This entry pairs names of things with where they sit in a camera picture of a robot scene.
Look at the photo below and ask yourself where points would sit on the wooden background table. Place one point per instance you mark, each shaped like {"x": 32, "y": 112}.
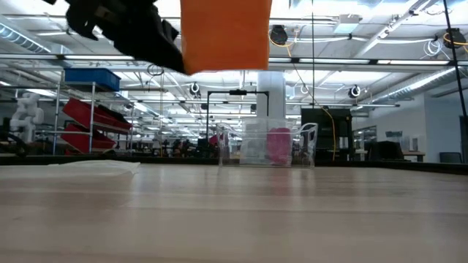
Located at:
{"x": 415, "y": 153}

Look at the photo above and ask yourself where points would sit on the metal shelf rack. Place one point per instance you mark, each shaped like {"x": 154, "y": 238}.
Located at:
{"x": 92, "y": 95}

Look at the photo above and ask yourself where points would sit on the clear bag with white label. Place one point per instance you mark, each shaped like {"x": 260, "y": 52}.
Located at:
{"x": 109, "y": 167}

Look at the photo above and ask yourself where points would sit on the blue storage bin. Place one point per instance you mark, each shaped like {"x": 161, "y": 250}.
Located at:
{"x": 91, "y": 78}

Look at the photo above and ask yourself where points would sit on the black slanted pole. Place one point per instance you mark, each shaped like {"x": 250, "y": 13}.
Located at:
{"x": 455, "y": 55}

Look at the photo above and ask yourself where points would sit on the pink bandage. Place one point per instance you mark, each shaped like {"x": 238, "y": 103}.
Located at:
{"x": 279, "y": 146}

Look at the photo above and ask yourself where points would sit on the black chair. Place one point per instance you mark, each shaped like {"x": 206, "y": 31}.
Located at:
{"x": 385, "y": 150}
{"x": 450, "y": 157}

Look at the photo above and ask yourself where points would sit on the red storage bin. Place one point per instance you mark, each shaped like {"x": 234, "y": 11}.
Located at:
{"x": 84, "y": 111}
{"x": 80, "y": 140}

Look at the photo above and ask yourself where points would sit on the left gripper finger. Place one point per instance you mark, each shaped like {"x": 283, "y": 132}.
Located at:
{"x": 153, "y": 47}

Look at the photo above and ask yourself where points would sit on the white square pillar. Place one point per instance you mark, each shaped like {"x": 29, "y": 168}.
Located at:
{"x": 278, "y": 98}

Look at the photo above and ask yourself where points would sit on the black cabinet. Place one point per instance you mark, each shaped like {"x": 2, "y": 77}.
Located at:
{"x": 340, "y": 135}

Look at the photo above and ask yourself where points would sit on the clear plastic container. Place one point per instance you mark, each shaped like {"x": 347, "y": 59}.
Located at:
{"x": 309, "y": 142}

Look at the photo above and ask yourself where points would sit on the orange bandage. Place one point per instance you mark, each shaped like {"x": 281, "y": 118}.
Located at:
{"x": 226, "y": 36}

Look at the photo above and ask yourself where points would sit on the white robot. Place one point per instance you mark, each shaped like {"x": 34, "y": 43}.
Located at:
{"x": 27, "y": 113}

